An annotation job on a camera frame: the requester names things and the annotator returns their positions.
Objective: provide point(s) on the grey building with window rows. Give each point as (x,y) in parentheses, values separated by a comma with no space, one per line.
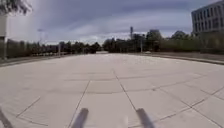
(208,18)

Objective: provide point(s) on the tall thin tower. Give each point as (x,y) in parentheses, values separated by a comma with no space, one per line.
(131,32)

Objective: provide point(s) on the row of trees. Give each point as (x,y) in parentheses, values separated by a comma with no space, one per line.
(156,41)

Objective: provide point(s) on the dark kerb strip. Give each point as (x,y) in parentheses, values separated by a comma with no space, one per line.
(193,57)
(30,60)

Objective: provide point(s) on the tree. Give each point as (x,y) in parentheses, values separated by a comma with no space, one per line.
(15,6)

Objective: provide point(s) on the robot's own part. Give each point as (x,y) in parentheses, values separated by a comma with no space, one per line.
(145,119)
(80,119)

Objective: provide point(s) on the pale concrete slab plaza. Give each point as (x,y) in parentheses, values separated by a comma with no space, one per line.
(106,71)

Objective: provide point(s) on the white building with window rows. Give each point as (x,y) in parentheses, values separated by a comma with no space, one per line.
(3,33)

